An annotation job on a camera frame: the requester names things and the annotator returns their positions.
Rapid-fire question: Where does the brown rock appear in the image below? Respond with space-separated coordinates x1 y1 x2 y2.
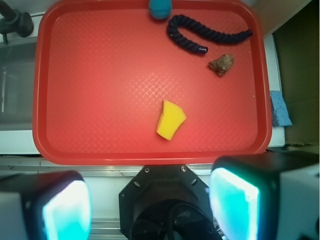
208 54 235 77

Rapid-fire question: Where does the blue ball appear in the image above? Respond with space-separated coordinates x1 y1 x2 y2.
148 0 172 20

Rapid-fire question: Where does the black clamp knob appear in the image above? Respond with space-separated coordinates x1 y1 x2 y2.
0 0 34 45

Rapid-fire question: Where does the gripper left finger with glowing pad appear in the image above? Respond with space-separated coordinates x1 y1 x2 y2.
0 170 93 240

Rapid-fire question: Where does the blue sponge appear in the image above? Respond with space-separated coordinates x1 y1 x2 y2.
270 90 293 128

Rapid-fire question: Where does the dark navy twisted rope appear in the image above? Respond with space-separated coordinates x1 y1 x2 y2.
166 14 253 55

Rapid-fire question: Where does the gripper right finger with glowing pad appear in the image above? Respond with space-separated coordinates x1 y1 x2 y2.
208 151 320 240

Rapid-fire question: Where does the red plastic tray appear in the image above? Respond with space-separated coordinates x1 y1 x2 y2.
32 0 272 165

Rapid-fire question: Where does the yellow sponge piece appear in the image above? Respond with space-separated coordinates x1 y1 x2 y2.
156 100 187 141

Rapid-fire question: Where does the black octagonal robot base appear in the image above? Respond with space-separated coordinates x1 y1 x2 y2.
118 165 222 240

